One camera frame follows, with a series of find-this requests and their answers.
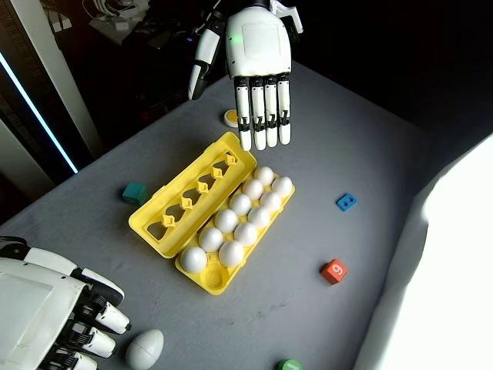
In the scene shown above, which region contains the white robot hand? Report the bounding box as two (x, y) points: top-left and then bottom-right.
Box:
(187, 3), (293, 152)
(0, 235), (132, 370)

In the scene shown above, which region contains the white toy egg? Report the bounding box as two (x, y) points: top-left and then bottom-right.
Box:
(242, 179), (265, 201)
(271, 176), (293, 198)
(260, 191), (283, 214)
(247, 207), (271, 229)
(125, 328), (165, 370)
(214, 208), (239, 234)
(180, 246), (208, 274)
(229, 193), (253, 217)
(233, 222), (259, 247)
(253, 166), (275, 187)
(198, 227), (224, 253)
(218, 240), (245, 267)

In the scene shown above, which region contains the yellow egg carton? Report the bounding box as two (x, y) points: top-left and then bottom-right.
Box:
(128, 131), (297, 296)

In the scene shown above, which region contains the grey table cloth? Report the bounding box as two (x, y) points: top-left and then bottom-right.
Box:
(0, 59), (436, 370)

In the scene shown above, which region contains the teal toy block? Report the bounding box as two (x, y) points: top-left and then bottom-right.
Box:
(122, 182), (149, 206)

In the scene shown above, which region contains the blue two-hole toy block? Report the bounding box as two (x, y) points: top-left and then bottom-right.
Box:
(335, 193), (358, 212)

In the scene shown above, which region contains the glowing LED light strip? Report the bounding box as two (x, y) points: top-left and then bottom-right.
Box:
(0, 52), (79, 174)

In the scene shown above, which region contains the red number nine block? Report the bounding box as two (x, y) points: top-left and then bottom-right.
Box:
(319, 258), (349, 286)

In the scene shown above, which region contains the bright white panel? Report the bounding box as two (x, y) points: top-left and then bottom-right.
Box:
(352, 133), (493, 370)

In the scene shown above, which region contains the white upright post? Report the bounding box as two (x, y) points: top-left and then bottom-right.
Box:
(9, 0), (103, 155)

